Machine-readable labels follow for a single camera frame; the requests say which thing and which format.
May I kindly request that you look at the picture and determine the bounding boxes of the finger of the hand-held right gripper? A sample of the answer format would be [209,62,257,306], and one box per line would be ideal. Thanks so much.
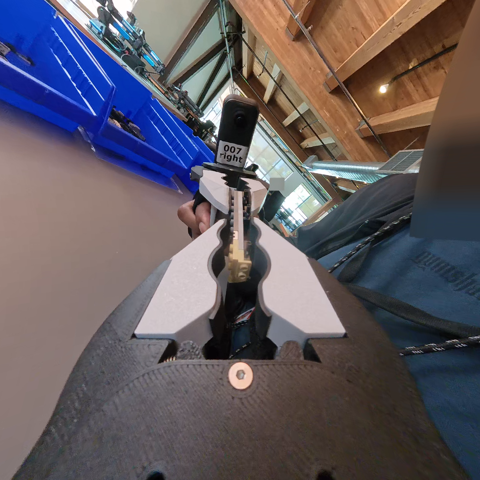
[244,181,269,218]
[200,172,231,226]

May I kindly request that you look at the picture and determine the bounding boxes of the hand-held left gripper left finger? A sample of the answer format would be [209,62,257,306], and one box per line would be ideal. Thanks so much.
[134,219,225,347]

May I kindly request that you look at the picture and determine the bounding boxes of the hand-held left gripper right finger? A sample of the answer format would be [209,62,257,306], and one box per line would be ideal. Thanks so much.
[256,217,346,347]

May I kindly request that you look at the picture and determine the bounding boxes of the grey tan toy brick assembly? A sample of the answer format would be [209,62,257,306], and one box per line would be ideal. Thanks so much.
[226,187,254,284]

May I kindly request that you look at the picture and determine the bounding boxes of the person's right hand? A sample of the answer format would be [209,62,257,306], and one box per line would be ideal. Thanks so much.
[178,200,212,239]

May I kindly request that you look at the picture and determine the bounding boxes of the bright far windows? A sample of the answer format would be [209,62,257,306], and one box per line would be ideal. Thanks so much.
[204,84,327,226]

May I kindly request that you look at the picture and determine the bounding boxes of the dark robot arms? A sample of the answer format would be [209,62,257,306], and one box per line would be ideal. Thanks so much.
[167,83,216,139]

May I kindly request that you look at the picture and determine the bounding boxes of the heap of dark toy bricks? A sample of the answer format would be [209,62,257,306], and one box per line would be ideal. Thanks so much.
[109,108,146,142]

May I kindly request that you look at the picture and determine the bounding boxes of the clear plastic bin clip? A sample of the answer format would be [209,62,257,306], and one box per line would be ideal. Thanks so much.
[77,125,99,155]

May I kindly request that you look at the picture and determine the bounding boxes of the blue black robot arms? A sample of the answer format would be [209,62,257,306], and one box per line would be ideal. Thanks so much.
[88,0,166,76]

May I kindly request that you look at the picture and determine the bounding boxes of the person's blue hooded sweatshirt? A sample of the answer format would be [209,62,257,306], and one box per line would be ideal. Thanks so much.
[296,172,480,480]

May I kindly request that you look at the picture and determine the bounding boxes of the large blue plastic bin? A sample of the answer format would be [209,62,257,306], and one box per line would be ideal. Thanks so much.
[0,0,116,133]

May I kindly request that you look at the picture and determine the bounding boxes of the silver air duct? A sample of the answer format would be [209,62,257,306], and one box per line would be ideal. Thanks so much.
[302,149,424,185]

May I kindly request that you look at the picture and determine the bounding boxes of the black shoulder strap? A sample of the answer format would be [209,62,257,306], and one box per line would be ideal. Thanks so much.
[347,283,480,338]

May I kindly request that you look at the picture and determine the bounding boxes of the black white drawstring cord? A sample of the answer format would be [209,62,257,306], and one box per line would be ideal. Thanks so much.
[328,214,480,357]

